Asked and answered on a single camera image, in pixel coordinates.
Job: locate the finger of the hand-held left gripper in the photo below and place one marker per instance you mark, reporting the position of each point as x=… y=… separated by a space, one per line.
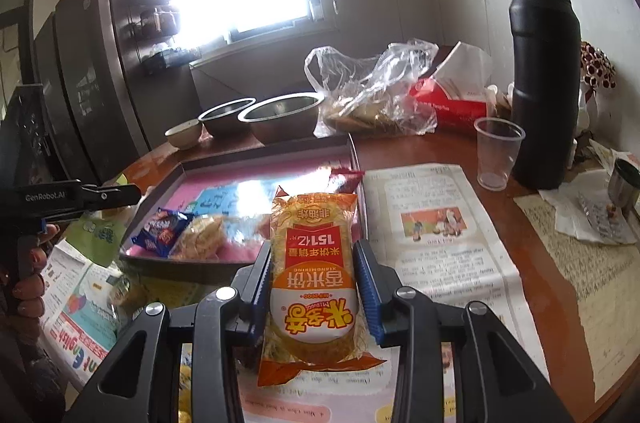
x=110 y=195

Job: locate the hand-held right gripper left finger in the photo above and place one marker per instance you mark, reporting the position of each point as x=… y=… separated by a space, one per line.
x=256 y=303

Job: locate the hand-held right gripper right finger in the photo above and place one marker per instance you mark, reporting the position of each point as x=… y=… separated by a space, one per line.
x=372 y=298

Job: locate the light green snack packet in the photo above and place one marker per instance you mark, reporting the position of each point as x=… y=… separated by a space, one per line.
x=97 y=238

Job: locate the blue cookie packet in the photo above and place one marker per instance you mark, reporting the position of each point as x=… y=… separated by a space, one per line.
x=160 y=230

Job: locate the dark cardboard box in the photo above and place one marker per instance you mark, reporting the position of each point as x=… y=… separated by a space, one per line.
x=200 y=270

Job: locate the orange rice cracker packet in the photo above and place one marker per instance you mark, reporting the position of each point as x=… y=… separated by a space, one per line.
x=312 y=263

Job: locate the clear brown cake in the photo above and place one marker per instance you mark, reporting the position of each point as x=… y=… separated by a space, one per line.
x=200 y=238

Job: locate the long red snack packet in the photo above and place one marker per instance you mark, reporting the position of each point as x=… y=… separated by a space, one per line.
x=347 y=179

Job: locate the person's left hand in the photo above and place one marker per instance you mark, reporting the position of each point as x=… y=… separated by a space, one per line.
x=32 y=288

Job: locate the colourful newspaper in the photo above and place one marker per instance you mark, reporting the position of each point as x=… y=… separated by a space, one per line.
x=65 y=263

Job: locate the small ceramic bowl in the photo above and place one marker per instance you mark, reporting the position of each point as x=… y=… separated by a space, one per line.
x=184 y=137

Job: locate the newspaper sheet with cartoon picture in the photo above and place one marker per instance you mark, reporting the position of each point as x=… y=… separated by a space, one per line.
x=440 y=203

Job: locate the dark grey refrigerator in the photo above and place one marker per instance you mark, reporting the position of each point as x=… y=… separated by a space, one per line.
x=90 y=78

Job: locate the steel bowl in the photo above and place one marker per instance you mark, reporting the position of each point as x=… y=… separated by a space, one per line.
x=280 y=125
x=220 y=123

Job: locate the pink and blue book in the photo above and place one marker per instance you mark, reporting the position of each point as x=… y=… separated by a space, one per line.
x=310 y=175

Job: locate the clear plastic cup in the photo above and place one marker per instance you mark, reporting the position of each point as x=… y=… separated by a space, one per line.
x=500 y=153

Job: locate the clear plastic bag with food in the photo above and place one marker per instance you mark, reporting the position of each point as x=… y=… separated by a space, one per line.
x=370 y=103

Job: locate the red tissue box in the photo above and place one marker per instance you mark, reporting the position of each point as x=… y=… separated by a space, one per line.
x=450 y=108

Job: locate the white crumpled paper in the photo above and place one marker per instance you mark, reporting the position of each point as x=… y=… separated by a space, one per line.
x=565 y=213

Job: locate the beige printed paper sheet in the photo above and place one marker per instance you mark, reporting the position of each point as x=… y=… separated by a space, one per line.
x=590 y=293

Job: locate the silver pill blister pack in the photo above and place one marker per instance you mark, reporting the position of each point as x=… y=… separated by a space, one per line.
x=600 y=215

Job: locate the black thermos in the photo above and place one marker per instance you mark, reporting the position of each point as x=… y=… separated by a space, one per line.
x=542 y=103

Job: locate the small metal cup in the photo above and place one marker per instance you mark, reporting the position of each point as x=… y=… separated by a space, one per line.
x=625 y=188

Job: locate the red gold flower decoration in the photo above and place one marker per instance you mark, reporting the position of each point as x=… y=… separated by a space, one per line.
x=597 y=68

